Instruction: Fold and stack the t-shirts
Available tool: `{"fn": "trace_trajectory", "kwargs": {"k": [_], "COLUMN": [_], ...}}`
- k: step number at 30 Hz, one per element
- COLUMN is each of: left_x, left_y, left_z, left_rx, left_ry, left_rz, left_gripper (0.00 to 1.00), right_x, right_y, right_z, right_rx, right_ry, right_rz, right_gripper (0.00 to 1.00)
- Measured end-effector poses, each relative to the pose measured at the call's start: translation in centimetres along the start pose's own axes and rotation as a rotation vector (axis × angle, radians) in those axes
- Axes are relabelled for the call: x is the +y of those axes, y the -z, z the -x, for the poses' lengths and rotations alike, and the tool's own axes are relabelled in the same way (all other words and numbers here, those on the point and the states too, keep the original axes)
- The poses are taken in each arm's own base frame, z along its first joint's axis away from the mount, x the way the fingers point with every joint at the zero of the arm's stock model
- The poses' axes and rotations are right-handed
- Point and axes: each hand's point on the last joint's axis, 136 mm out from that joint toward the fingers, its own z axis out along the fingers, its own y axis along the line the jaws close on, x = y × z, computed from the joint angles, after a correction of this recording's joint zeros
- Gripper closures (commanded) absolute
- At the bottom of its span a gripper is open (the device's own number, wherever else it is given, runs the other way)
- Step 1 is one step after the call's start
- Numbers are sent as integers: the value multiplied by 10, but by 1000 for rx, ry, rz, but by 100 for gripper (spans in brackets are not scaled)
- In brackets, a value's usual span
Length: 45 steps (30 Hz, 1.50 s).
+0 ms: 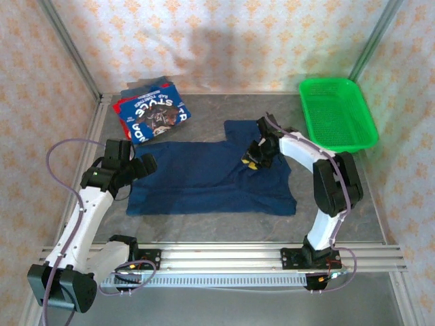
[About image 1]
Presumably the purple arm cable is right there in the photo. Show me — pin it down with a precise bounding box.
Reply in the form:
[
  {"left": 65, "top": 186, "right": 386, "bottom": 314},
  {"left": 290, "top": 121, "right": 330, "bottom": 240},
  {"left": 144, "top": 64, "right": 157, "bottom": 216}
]
[
  {"left": 40, "top": 138, "right": 158, "bottom": 326},
  {"left": 264, "top": 113, "right": 358, "bottom": 295}
]

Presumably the green plastic basket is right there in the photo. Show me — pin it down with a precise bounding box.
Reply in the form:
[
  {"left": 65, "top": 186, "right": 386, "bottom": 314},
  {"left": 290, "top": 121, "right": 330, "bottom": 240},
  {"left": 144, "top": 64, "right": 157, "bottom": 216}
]
[{"left": 298, "top": 77, "right": 381, "bottom": 154}]

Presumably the orange connector with wires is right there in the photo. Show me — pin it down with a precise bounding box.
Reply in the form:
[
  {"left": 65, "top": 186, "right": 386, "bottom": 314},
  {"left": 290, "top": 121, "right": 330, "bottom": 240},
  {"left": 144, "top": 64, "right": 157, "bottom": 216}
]
[{"left": 115, "top": 260, "right": 150, "bottom": 274}]

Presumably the aluminium table side rail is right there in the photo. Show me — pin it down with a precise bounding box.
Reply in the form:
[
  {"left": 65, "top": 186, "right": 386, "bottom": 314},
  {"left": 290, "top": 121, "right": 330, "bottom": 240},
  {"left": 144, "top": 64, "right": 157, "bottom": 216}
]
[{"left": 54, "top": 94, "right": 113, "bottom": 245}]

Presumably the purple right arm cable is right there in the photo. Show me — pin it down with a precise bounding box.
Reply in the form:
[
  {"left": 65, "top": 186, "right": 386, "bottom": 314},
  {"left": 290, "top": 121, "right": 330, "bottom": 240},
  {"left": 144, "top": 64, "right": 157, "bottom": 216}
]
[{"left": 264, "top": 113, "right": 358, "bottom": 295}]

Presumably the grey slotted cable duct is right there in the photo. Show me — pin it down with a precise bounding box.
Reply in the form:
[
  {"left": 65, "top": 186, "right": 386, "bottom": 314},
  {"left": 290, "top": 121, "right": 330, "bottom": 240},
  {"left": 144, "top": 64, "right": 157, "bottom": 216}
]
[{"left": 98, "top": 273, "right": 307, "bottom": 288}]

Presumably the grey-blue folded t-shirt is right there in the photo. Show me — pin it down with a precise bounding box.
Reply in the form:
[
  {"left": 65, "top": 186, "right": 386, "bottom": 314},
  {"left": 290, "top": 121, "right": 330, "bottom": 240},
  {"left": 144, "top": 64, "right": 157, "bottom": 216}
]
[{"left": 121, "top": 77, "right": 173, "bottom": 100}]

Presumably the aluminium frame leg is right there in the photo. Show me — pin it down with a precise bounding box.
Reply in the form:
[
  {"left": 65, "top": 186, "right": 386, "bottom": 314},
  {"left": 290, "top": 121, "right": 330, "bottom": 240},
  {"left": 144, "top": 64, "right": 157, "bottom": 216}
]
[
  {"left": 18, "top": 298, "right": 45, "bottom": 326},
  {"left": 389, "top": 271, "right": 421, "bottom": 326}
]

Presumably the small circuit board with wires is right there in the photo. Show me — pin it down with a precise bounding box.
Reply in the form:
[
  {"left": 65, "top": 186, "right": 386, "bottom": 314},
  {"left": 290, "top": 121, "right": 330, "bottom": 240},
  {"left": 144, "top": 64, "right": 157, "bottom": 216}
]
[{"left": 317, "top": 268, "right": 351, "bottom": 285}]

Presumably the aluminium base rail beam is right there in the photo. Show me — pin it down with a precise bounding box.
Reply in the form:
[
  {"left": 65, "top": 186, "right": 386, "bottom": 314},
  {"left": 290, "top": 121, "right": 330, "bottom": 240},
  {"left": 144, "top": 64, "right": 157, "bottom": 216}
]
[{"left": 35, "top": 241, "right": 408, "bottom": 274}]

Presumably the blue printed folded t-shirt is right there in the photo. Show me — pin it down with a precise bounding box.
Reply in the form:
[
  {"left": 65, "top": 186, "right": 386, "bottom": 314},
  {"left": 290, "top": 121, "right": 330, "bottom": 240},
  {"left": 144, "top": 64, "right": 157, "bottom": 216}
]
[{"left": 117, "top": 84, "right": 194, "bottom": 145}]

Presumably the red folded t-shirt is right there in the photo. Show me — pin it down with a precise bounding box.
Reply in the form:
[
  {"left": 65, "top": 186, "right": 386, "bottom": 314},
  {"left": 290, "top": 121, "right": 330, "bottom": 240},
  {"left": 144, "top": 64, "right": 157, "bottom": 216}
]
[{"left": 112, "top": 99, "right": 135, "bottom": 141}]

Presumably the navy blue t-shirt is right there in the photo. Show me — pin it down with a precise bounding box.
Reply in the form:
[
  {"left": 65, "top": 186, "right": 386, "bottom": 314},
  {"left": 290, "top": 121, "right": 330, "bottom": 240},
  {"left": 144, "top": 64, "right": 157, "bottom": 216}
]
[{"left": 126, "top": 119, "right": 298, "bottom": 217}]

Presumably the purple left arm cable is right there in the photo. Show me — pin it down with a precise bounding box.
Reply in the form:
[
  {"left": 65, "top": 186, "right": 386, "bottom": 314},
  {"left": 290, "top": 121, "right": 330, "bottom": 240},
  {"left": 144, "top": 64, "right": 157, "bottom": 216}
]
[{"left": 40, "top": 138, "right": 158, "bottom": 326}]

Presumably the aluminium frame post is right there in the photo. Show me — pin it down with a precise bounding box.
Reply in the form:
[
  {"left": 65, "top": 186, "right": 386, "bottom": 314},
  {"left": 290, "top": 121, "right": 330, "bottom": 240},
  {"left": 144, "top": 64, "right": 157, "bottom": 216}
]
[
  {"left": 35, "top": 0, "right": 103, "bottom": 103},
  {"left": 349, "top": 0, "right": 405, "bottom": 82}
]

